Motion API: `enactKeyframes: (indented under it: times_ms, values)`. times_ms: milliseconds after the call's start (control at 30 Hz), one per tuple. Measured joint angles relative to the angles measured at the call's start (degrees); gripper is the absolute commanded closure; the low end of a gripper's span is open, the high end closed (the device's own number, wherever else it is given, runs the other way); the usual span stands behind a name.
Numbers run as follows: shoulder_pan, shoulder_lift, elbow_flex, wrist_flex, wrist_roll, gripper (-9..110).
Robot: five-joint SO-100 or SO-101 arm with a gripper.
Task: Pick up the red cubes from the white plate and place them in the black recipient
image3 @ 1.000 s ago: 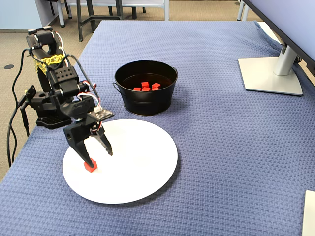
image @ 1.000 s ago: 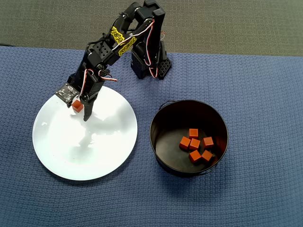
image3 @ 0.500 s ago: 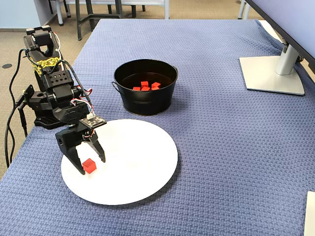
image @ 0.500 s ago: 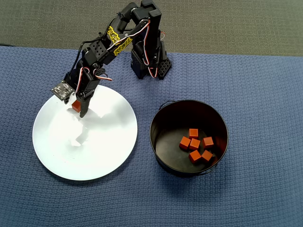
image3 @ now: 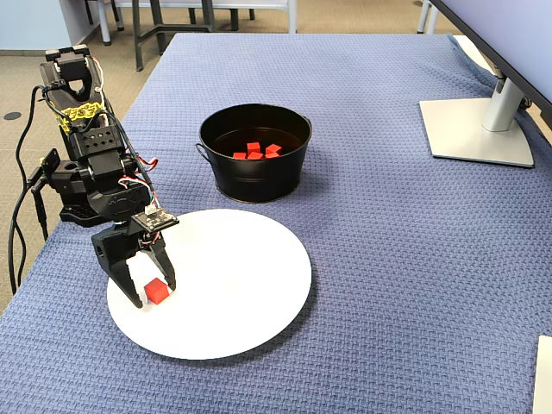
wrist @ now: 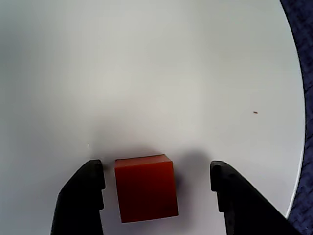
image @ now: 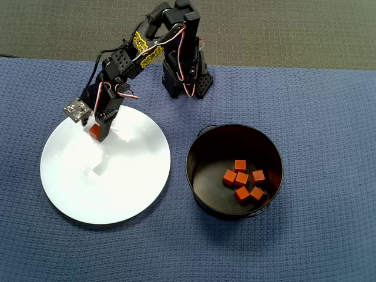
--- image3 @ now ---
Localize monitor with silver stand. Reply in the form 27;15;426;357
417;0;552;169

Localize black metal bucket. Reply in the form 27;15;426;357
194;102;313;204

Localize red white servo wire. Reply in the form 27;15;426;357
85;54;111;116
118;154;161;215

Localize light grey table legs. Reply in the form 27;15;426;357
416;0;439;36

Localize white flat board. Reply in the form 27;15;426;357
531;334;552;414

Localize black camera cable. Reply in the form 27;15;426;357
15;84;159;212

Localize black chair legs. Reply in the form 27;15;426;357
187;0;256;33
84;0;127;32

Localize white round plate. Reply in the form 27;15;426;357
106;209;313;361

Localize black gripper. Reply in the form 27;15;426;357
90;222;178;310

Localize dark metal table frame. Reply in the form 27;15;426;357
131;0;216;73

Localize blue woven table cloth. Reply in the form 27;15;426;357
0;33;552;414

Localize black wrist camera board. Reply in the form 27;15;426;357
129;210;180;236

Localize black table clamp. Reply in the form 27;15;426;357
29;176;109;242

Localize black motor driver box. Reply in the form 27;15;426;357
39;147;61;178

